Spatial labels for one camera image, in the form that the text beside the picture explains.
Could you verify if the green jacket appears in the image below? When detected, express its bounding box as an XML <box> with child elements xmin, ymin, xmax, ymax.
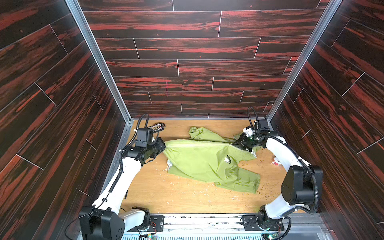
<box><xmin>163</xmin><ymin>127</ymin><xmax>261</xmax><ymax>194</ymax></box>

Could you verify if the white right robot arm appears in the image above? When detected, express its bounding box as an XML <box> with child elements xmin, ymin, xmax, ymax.
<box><xmin>232</xmin><ymin>132</ymin><xmax>323</xmax><ymax>219</ymax></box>

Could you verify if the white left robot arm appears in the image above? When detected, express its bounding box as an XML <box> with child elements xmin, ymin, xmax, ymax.
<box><xmin>79</xmin><ymin>138</ymin><xmax>166</xmax><ymax>240</ymax></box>

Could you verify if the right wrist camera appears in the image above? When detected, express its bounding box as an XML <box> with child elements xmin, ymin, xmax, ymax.
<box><xmin>243</xmin><ymin>119</ymin><xmax>271</xmax><ymax>137</ymax></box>

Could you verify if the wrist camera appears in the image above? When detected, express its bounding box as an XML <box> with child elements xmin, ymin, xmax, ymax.
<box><xmin>243</xmin><ymin>119</ymin><xmax>271</xmax><ymax>137</ymax></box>
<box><xmin>135</xmin><ymin>128</ymin><xmax>154</xmax><ymax>148</ymax></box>

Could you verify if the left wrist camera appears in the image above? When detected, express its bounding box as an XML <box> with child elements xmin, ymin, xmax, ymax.
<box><xmin>135</xmin><ymin>128</ymin><xmax>154</xmax><ymax>148</ymax></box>

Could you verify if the black battery pack with wires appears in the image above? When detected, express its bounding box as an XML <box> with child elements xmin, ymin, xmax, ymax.
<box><xmin>150</xmin><ymin>122</ymin><xmax>166</xmax><ymax>133</ymax></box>

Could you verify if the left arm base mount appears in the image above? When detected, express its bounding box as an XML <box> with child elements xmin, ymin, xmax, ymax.
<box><xmin>124</xmin><ymin>207</ymin><xmax>165</xmax><ymax>232</ymax></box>

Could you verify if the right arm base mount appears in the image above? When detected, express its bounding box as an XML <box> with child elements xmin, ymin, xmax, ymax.
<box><xmin>240</xmin><ymin>215</ymin><xmax>285</xmax><ymax>232</ymax></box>

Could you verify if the aluminium front rail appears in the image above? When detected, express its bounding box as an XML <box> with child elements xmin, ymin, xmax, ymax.
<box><xmin>120</xmin><ymin>214</ymin><xmax>334</xmax><ymax>240</ymax></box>

